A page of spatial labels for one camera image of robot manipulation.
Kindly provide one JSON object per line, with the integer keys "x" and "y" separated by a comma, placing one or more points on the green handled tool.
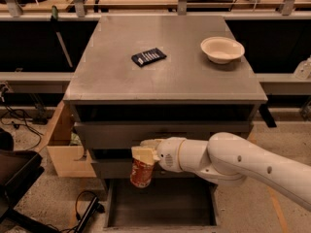
{"x": 54, "y": 21}

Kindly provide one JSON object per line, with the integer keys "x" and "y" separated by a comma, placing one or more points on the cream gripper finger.
{"x": 151, "y": 143}
{"x": 146, "y": 155}

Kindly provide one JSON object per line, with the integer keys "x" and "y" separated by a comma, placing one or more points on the open bottom grey drawer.
{"x": 165, "y": 204}

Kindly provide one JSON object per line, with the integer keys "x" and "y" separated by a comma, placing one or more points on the white bowl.
{"x": 222, "y": 50}

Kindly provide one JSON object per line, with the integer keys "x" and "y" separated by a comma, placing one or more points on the grey drawer cabinet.
{"x": 185, "y": 86}

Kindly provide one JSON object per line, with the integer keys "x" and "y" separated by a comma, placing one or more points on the black power strip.
{"x": 93, "y": 207}

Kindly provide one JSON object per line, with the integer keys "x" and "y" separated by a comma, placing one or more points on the dark blue snack packet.
{"x": 148, "y": 57}

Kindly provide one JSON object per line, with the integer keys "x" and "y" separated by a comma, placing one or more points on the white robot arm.
{"x": 224, "y": 159}

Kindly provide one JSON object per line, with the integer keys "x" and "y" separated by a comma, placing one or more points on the top grey drawer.
{"x": 126, "y": 134}

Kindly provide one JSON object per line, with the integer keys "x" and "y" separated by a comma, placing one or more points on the orange soda can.
{"x": 141, "y": 173}

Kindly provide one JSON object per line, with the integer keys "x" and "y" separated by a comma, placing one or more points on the black chair base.
{"x": 19, "y": 169}

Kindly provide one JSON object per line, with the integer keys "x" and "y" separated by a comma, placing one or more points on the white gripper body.
{"x": 169, "y": 153}

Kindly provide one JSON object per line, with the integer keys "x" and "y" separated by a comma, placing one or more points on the wooden box on floor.
{"x": 69, "y": 159}

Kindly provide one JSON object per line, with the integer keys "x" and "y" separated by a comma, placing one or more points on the middle grey drawer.
{"x": 117, "y": 164}

